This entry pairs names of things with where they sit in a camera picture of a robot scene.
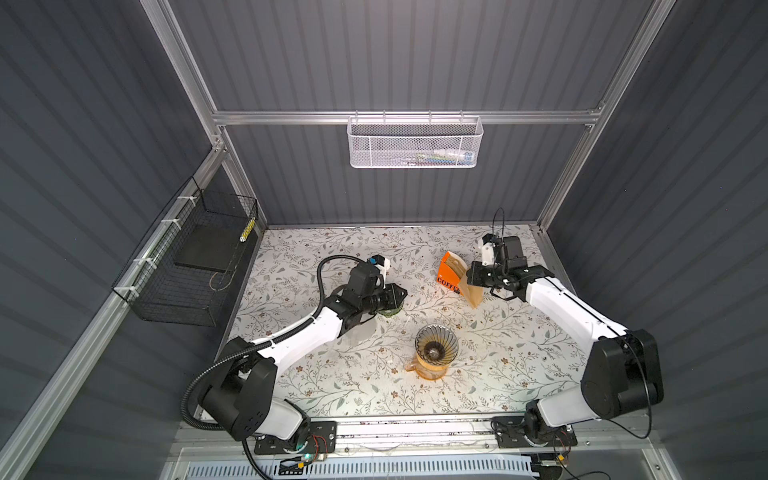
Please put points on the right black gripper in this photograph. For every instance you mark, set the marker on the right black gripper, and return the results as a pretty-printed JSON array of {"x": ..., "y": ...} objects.
[{"x": 473, "y": 273}]

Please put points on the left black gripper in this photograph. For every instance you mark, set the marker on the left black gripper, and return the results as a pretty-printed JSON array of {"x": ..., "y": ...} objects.
[{"x": 392, "y": 300}]

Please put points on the green glass dripper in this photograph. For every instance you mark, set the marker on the green glass dripper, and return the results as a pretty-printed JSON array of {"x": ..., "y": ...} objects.
[{"x": 389, "y": 312}]

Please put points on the brown paper coffee filters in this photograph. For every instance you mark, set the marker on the brown paper coffee filters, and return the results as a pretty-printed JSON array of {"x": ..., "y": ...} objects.
[{"x": 460, "y": 267}]

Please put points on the orange coffee filter box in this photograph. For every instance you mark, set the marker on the orange coffee filter box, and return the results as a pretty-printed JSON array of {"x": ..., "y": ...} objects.
[{"x": 445, "y": 275}]

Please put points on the wooden dripper ring stand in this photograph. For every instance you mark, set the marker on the wooden dripper ring stand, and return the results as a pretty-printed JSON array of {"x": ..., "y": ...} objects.
[{"x": 433, "y": 362}]

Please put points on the orange glass carafe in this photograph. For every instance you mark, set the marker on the orange glass carafe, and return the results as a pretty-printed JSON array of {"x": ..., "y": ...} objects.
[{"x": 411, "y": 367}]

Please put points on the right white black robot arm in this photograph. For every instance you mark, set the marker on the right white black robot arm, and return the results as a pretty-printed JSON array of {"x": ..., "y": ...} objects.
[{"x": 622, "y": 373}]

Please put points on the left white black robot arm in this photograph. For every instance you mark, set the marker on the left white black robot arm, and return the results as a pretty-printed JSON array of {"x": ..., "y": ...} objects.
[{"x": 236, "y": 394}]

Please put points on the pens in white basket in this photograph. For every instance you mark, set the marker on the pens in white basket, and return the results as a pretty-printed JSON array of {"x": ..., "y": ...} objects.
[{"x": 456, "y": 157}]

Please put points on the yellow marker in black basket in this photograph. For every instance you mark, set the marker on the yellow marker in black basket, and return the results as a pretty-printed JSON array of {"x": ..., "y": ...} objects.
[{"x": 247, "y": 230}]

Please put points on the black pad in side basket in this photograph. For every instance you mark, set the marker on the black pad in side basket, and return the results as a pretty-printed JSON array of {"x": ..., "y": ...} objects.
[{"x": 209, "y": 248}]

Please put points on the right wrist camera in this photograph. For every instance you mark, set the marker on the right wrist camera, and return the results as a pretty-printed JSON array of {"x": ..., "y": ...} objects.
[{"x": 489, "y": 246}]

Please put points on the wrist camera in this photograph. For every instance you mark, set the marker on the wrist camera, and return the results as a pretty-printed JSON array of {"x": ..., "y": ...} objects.
[
  {"x": 382, "y": 263},
  {"x": 489, "y": 246}
]

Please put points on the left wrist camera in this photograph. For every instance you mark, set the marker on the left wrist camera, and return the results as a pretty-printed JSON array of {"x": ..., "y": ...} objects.
[{"x": 382, "y": 263}]

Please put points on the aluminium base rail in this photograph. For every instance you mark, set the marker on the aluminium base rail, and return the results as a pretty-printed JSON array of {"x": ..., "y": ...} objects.
[{"x": 367, "y": 434}]

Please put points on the white wire wall basket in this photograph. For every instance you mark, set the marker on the white wire wall basket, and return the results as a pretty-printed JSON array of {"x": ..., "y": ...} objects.
[{"x": 380, "y": 142}]

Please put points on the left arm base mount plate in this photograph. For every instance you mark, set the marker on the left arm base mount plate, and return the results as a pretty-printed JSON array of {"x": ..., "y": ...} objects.
[{"x": 312, "y": 437}]

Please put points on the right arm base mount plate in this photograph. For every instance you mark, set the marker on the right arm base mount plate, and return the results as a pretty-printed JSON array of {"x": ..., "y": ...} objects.
[{"x": 517, "y": 431}]

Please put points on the black wire side basket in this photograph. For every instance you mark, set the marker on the black wire side basket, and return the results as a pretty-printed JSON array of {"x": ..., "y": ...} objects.
[{"x": 191, "y": 268}]

